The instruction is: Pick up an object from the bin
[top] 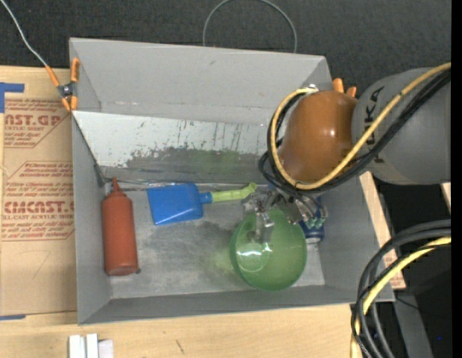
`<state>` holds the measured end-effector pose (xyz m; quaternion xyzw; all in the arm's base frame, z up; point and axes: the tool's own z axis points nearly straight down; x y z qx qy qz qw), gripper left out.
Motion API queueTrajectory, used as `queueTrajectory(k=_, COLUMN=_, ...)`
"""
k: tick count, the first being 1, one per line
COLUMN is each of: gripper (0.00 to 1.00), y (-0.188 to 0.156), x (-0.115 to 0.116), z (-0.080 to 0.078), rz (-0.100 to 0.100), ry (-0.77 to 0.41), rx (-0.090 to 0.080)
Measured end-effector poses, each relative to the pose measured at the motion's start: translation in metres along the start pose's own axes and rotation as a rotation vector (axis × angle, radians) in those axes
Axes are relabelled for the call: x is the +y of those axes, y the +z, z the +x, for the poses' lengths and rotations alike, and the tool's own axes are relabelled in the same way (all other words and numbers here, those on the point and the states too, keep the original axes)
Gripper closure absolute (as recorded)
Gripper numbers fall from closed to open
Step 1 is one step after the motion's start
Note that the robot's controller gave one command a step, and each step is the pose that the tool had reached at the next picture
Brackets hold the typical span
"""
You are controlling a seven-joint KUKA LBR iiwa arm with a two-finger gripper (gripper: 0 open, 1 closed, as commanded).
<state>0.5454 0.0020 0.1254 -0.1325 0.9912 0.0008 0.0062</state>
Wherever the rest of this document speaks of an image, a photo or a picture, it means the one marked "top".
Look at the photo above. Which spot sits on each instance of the grey metal bin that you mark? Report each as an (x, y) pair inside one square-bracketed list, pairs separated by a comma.
[(186, 263)]

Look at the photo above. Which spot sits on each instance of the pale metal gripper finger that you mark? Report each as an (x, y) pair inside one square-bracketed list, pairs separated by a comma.
[(268, 229), (258, 226)]

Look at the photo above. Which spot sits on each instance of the green translucent bowl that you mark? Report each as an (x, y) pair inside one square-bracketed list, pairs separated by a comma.
[(279, 263)]

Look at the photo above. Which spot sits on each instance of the dark blue can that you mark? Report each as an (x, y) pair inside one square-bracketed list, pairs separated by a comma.
[(315, 234)]

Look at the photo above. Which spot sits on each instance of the red-brown squeeze bottle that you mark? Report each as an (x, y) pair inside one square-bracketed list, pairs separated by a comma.
[(119, 233)]

